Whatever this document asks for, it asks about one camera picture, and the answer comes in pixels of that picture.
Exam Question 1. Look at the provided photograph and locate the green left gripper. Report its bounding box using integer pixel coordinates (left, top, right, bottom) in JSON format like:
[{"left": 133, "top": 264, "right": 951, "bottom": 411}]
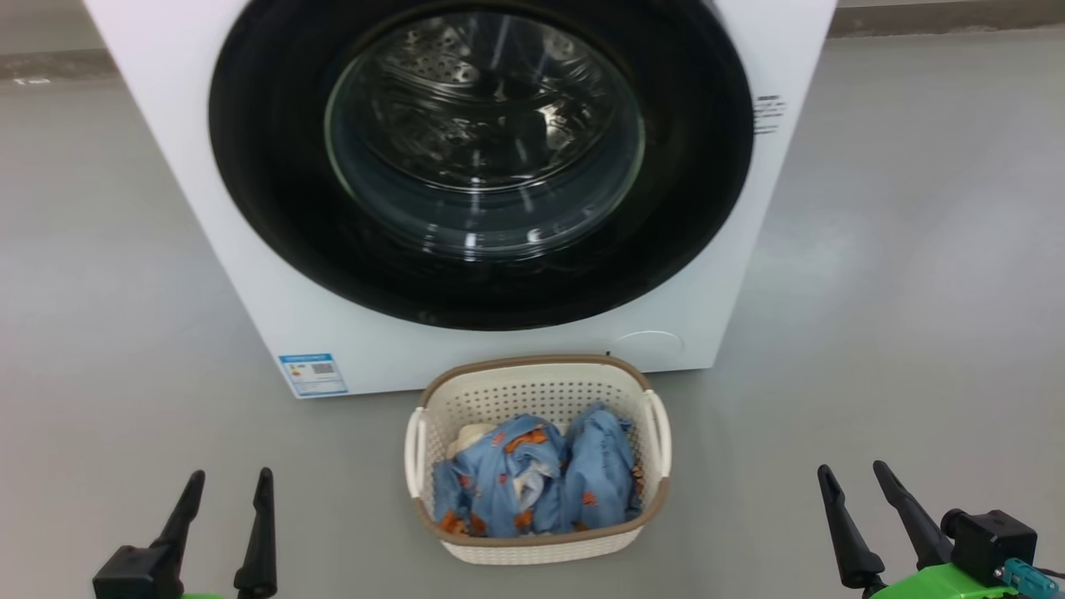
[{"left": 154, "top": 468, "right": 279, "bottom": 599}]

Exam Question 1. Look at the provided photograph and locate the steel washing machine drum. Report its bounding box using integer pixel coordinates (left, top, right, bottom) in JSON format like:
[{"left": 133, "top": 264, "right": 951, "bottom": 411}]
[{"left": 326, "top": 10, "right": 646, "bottom": 260}]

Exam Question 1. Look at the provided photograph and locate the cream perforated laundry basket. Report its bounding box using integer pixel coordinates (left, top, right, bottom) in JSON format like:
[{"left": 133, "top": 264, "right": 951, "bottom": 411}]
[{"left": 405, "top": 355, "right": 671, "bottom": 567}]

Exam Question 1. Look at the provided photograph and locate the blue garment with orange prints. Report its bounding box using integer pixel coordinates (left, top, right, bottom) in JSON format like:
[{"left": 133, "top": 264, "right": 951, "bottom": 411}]
[{"left": 433, "top": 414, "right": 575, "bottom": 537}]

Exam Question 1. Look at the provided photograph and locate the cream white cloth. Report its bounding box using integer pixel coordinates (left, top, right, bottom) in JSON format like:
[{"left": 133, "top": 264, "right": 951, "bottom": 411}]
[{"left": 449, "top": 423, "right": 500, "bottom": 458}]

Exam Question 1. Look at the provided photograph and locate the round white filter cover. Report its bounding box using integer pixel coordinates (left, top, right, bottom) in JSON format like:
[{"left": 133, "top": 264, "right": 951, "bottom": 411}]
[{"left": 612, "top": 330, "right": 685, "bottom": 367}]

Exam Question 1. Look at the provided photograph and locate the blue garment with dark print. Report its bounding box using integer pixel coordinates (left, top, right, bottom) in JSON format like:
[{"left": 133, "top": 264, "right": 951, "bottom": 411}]
[{"left": 564, "top": 403, "right": 643, "bottom": 533}]

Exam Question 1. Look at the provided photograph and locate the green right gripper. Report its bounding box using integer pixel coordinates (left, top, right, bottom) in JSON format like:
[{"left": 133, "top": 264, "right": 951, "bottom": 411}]
[{"left": 817, "top": 460, "right": 1026, "bottom": 599}]

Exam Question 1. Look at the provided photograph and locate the teal right cable connector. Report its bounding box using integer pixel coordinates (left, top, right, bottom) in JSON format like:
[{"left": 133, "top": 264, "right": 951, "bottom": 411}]
[{"left": 1003, "top": 559, "right": 1047, "bottom": 597}]

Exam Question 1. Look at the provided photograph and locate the white front-load washing machine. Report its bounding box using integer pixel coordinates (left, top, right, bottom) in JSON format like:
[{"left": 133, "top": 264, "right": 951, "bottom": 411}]
[{"left": 83, "top": 0, "right": 837, "bottom": 400}]

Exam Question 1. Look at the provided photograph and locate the blue energy label sticker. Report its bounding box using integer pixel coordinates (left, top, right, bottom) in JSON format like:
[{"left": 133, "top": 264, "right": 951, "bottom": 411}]
[{"left": 279, "top": 354, "right": 349, "bottom": 399}]

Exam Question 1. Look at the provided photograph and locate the round black washing machine door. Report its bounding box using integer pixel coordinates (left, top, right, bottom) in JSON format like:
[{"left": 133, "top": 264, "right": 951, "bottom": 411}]
[{"left": 208, "top": 0, "right": 755, "bottom": 332}]

